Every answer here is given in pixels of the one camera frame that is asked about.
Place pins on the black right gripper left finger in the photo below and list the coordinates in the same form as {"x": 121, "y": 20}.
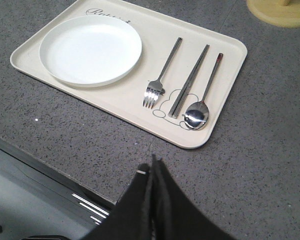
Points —
{"x": 130, "y": 218}

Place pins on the silver metal chopstick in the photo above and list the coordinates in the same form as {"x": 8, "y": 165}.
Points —
{"x": 191, "y": 86}
{"x": 187, "y": 82}

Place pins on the wooden mug tree stand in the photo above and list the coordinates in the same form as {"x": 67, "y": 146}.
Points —
{"x": 280, "y": 13}

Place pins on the white round plate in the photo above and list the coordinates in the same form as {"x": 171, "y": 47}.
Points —
{"x": 90, "y": 51}

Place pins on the silver metal fork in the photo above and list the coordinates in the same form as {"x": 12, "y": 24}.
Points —
{"x": 155, "y": 87}

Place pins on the cream rabbit serving tray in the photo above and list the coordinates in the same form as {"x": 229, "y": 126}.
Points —
{"x": 184, "y": 81}

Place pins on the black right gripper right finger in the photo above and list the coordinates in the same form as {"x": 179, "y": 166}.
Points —
{"x": 175, "y": 216}

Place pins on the silver metal spoon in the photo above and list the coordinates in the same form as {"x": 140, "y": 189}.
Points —
{"x": 197, "y": 114}

